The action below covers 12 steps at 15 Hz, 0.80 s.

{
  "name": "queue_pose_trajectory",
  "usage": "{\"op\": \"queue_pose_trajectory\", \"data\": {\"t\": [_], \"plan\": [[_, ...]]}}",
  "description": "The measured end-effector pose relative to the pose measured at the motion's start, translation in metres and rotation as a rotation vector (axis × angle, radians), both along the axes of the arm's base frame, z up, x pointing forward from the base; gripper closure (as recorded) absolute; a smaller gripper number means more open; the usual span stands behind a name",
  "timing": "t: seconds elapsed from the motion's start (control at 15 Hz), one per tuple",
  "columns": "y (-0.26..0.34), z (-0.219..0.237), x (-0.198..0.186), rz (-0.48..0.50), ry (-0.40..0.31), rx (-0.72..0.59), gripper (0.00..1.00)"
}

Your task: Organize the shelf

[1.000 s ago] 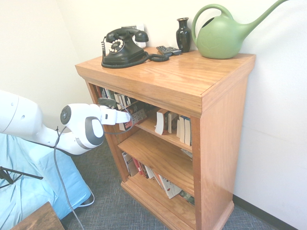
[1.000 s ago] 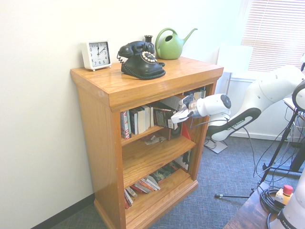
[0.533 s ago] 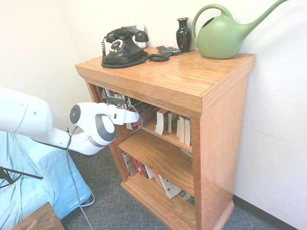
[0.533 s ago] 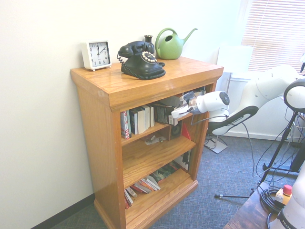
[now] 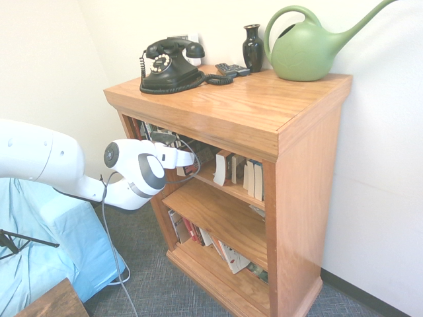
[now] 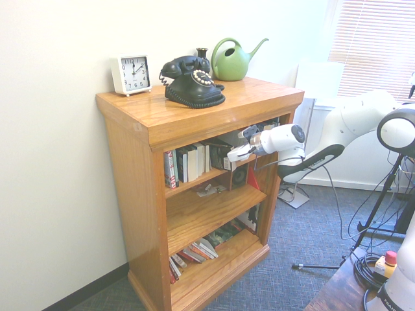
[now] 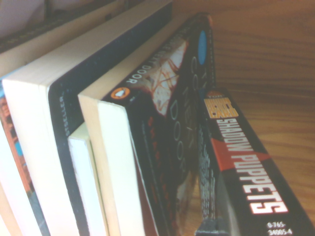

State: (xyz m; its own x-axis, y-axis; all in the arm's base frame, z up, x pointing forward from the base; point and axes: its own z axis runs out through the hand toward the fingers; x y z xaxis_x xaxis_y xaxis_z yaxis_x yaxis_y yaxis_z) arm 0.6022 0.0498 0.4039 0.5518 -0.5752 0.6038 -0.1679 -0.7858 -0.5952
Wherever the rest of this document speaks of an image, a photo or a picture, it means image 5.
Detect black remote control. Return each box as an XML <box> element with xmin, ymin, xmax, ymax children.
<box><xmin>227</xmin><ymin>63</ymin><xmax>251</xmax><ymax>77</ymax></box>
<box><xmin>215</xmin><ymin>62</ymin><xmax>239</xmax><ymax>79</ymax></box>

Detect white orange paperback book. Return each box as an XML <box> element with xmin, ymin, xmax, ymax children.
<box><xmin>210</xmin><ymin>234</ymin><xmax>227</xmax><ymax>262</ymax></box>

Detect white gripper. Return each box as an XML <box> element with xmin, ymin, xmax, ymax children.
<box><xmin>154</xmin><ymin>142</ymin><xmax>196</xmax><ymax>171</ymax></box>

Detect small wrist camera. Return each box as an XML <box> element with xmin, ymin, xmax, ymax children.
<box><xmin>149</xmin><ymin>131</ymin><xmax>178</xmax><ymax>147</ymax></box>

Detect dark wooden table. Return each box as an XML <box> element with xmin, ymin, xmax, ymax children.
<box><xmin>12</xmin><ymin>277</ymin><xmax>91</xmax><ymax>317</ymax></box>

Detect black camera tripod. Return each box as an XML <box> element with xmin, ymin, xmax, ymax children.
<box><xmin>0</xmin><ymin>228</ymin><xmax>61</xmax><ymax>262</ymax></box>

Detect brown cover paperback book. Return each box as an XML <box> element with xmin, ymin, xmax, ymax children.
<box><xmin>231</xmin><ymin>153</ymin><xmax>247</xmax><ymax>186</ymax></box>

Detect thin dark paperback book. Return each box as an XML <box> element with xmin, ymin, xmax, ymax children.
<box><xmin>197</xmin><ymin>145</ymin><xmax>220</xmax><ymax>164</ymax></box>

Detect white book black figures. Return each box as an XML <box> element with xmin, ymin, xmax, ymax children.
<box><xmin>217</xmin><ymin>240</ymin><xmax>251</xmax><ymax>275</ymax></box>

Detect camouflage cover book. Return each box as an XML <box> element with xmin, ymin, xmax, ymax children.
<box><xmin>245</xmin><ymin>261</ymin><xmax>270</xmax><ymax>285</ymax></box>

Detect white floor cord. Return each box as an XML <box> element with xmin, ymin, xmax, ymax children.
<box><xmin>104</xmin><ymin>267</ymin><xmax>130</xmax><ymax>285</ymax></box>

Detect thick leaning paperback book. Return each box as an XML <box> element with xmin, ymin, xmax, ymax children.
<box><xmin>212</xmin><ymin>149</ymin><xmax>233</xmax><ymax>188</ymax></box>

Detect oak wooden bookshelf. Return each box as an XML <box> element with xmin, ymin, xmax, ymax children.
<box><xmin>102</xmin><ymin>63</ymin><xmax>354</xmax><ymax>317</ymax></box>

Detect black vintage rotary telephone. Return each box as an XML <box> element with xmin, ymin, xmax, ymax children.
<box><xmin>139</xmin><ymin>36</ymin><xmax>234</xmax><ymax>96</ymax></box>

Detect red black paperback book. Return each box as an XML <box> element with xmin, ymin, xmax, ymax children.
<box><xmin>176</xmin><ymin>162</ymin><xmax>201</xmax><ymax>178</ymax></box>

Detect blue cover paperback book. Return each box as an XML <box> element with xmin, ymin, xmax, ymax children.
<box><xmin>242</xmin><ymin>159</ymin><xmax>257</xmax><ymax>199</ymax></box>
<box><xmin>252</xmin><ymin>161</ymin><xmax>266</xmax><ymax>203</ymax></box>

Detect small black vase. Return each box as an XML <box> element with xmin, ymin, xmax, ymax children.
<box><xmin>242</xmin><ymin>23</ymin><xmax>265</xmax><ymax>74</ymax></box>

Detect green plastic watering can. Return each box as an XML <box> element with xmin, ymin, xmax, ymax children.
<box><xmin>263</xmin><ymin>0</ymin><xmax>403</xmax><ymax>83</ymax></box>

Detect light blue cloth cover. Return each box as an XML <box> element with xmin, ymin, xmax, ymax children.
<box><xmin>0</xmin><ymin>177</ymin><xmax>131</xmax><ymax>310</ymax></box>

